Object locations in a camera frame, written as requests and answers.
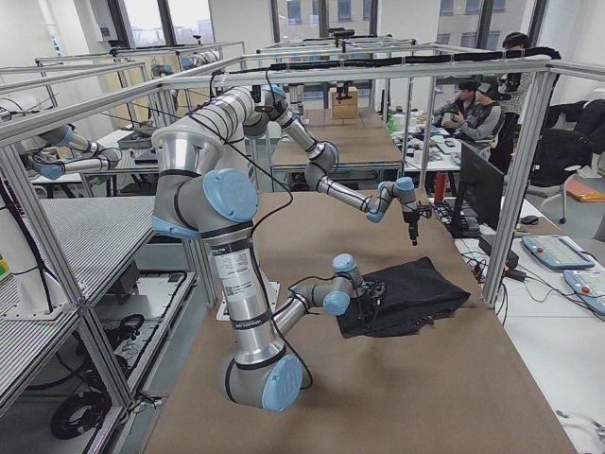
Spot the blue white teach pendant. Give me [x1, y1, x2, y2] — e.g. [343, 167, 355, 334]
[521, 235, 596, 270]

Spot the aluminium cell frame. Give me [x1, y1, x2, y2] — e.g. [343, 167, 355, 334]
[0, 41, 605, 412]

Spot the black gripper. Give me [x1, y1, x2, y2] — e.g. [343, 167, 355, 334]
[360, 281, 386, 317]
[402, 210, 420, 246]

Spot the seated person grey hoodie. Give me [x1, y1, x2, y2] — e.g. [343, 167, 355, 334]
[433, 79, 477, 131]

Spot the black computer monitor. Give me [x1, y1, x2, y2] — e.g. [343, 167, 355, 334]
[450, 144, 504, 238]

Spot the standing person in background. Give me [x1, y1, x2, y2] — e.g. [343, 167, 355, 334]
[491, 31, 535, 174]

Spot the striped aluminium workbench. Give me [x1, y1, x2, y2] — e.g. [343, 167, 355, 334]
[0, 195, 199, 408]

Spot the black office chair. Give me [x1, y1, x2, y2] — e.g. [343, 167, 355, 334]
[527, 98, 604, 203]

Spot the cardboard box on table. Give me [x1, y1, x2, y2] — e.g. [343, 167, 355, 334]
[330, 86, 358, 119]

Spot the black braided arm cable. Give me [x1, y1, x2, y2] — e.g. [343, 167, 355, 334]
[188, 65, 316, 392]

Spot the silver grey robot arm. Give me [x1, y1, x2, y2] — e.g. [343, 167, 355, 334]
[244, 84, 421, 245]
[152, 85, 372, 411]

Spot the seated person with headset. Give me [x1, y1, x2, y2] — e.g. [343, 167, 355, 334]
[456, 81, 503, 159]

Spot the black printed t-shirt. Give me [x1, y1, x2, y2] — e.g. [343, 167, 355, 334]
[337, 256, 471, 338]

